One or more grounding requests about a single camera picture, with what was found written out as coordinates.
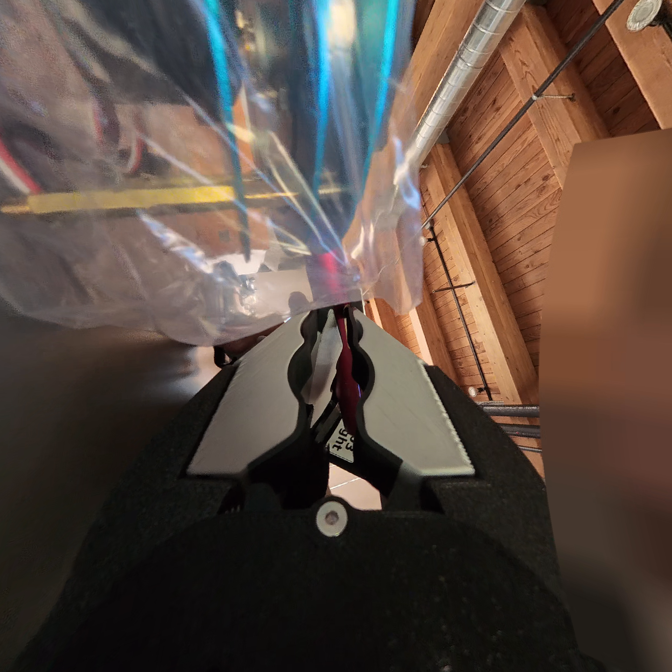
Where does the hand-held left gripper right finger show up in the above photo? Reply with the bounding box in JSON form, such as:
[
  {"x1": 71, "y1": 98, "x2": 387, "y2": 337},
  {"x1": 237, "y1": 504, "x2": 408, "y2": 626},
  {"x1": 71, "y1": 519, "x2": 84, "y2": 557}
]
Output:
[{"x1": 348, "y1": 307, "x2": 477, "y2": 502}]

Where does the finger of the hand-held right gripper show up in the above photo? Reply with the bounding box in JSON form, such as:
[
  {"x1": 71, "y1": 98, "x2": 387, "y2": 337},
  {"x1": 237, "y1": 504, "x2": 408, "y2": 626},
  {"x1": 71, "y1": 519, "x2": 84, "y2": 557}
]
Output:
[{"x1": 309, "y1": 314, "x2": 343, "y2": 409}]

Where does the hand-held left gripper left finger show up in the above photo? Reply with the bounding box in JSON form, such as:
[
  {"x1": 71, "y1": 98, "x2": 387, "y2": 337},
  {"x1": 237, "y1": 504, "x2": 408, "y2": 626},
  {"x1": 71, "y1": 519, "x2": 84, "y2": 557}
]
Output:
[{"x1": 186, "y1": 309, "x2": 330, "y2": 510}]

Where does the large clear plastic bag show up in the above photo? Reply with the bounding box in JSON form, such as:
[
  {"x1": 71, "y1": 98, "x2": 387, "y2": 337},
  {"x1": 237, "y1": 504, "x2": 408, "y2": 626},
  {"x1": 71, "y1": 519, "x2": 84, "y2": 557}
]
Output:
[{"x1": 0, "y1": 0, "x2": 427, "y2": 347}]

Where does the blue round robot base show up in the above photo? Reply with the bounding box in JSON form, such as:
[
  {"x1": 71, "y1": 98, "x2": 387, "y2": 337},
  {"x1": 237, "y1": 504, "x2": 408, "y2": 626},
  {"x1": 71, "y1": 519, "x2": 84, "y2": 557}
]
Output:
[{"x1": 0, "y1": 0, "x2": 402, "y2": 263}]

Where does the dark grey desk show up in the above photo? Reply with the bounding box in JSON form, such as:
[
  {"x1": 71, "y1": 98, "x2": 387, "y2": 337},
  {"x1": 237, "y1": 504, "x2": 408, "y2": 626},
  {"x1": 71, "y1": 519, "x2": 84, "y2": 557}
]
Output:
[{"x1": 0, "y1": 302, "x2": 234, "y2": 672}]

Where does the crumpled clear plastic bag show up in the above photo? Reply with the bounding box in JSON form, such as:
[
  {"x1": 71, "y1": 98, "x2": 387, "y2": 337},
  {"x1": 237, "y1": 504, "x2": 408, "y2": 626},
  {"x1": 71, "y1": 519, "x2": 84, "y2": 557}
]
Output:
[{"x1": 0, "y1": 94, "x2": 148, "y2": 197}]

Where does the round metal ceiling fixture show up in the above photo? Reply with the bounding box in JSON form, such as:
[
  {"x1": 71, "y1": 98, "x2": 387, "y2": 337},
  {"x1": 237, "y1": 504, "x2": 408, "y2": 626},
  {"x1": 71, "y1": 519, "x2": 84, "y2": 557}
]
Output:
[{"x1": 627, "y1": 0, "x2": 665, "y2": 32}]

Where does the silver air duct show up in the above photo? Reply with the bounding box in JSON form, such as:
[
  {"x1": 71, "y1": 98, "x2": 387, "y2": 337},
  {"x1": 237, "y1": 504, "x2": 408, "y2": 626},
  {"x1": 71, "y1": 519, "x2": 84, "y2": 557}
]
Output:
[{"x1": 407, "y1": 0, "x2": 526, "y2": 165}]

